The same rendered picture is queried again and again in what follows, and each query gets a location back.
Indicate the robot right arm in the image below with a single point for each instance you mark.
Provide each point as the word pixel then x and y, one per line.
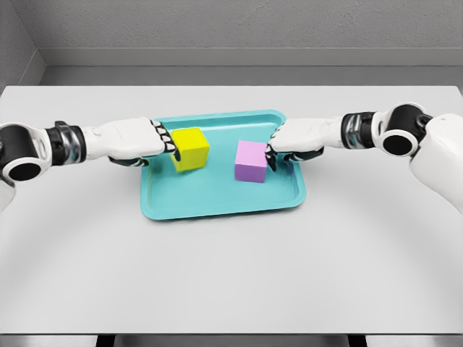
pixel 408 144

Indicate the yellow cube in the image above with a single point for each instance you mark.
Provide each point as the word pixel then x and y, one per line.
pixel 191 148

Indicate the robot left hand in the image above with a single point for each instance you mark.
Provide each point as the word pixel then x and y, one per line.
pixel 135 139

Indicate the pink cube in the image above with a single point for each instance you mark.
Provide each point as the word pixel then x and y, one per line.
pixel 250 162

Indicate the teal tray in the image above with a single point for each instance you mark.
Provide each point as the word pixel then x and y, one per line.
pixel 217 195

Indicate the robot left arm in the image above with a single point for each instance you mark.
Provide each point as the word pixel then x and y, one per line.
pixel 43 152

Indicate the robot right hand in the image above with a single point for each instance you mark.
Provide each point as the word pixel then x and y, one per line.
pixel 300 135

